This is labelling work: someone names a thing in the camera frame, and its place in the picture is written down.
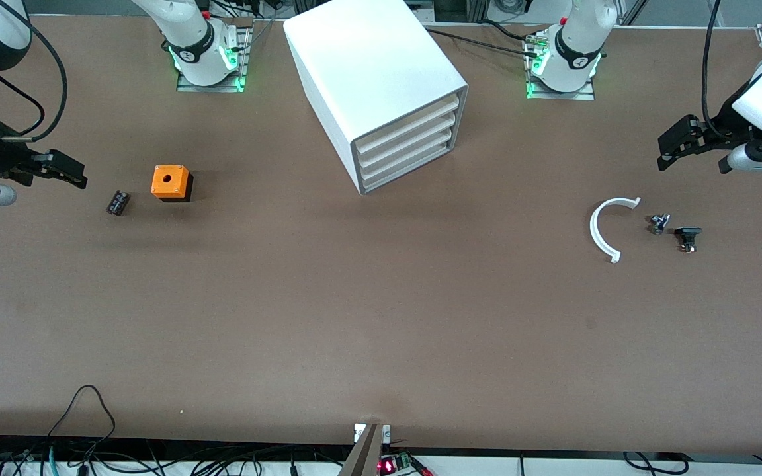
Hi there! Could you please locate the white plastic drawer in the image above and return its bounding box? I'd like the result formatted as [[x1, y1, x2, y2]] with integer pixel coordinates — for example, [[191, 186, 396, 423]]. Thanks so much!
[[359, 125, 456, 180], [357, 110, 458, 169], [355, 93, 461, 157], [361, 139, 453, 192]]

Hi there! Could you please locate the white drawer cabinet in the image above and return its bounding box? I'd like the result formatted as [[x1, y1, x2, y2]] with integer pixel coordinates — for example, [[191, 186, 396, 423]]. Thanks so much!
[[282, 0, 470, 196]]

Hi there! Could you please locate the orange box with hole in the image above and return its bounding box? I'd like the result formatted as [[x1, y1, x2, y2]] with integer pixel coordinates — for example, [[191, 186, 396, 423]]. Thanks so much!
[[150, 165, 194, 203]]

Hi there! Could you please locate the circuit board with red light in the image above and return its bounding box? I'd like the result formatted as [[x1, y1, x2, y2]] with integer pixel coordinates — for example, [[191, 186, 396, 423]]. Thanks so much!
[[377, 451, 434, 476]]

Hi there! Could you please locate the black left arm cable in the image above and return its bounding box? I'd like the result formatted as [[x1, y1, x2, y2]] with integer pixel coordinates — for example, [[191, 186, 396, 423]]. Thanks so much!
[[701, 0, 731, 137]]

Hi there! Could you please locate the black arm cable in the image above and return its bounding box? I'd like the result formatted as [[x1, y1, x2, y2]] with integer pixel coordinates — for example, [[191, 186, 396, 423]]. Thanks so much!
[[3, 19, 69, 143], [701, 0, 731, 137], [0, 68, 46, 135]]

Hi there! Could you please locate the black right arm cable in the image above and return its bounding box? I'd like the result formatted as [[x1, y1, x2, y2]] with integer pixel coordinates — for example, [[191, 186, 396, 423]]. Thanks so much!
[[0, 68, 46, 135], [3, 19, 69, 143]]

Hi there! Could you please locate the black switch module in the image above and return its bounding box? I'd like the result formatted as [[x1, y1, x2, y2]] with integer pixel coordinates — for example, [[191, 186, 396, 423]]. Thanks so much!
[[675, 226, 704, 254]]

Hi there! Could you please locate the white semicircular bracket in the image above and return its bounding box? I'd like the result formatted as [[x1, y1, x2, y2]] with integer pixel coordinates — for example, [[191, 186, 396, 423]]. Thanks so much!
[[589, 196, 642, 264]]

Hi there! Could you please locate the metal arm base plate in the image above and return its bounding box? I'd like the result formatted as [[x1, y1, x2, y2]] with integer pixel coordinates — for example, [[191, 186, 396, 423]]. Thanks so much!
[[525, 32, 597, 102], [177, 18, 254, 93]]

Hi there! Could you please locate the black looped cable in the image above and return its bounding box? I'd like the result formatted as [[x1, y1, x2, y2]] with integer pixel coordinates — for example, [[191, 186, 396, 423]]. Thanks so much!
[[46, 385, 118, 458]]

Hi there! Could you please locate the black cable behind cabinet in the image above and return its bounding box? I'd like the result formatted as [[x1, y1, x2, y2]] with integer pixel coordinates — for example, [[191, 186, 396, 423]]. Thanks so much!
[[421, 19, 542, 58]]

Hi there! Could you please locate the black curved cable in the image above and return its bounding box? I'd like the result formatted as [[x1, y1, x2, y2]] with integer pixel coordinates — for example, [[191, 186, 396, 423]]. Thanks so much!
[[622, 451, 690, 476]]

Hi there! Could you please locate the grey metal mount bracket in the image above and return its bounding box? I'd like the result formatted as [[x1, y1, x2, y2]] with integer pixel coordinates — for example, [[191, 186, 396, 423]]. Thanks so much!
[[337, 422, 392, 476]]

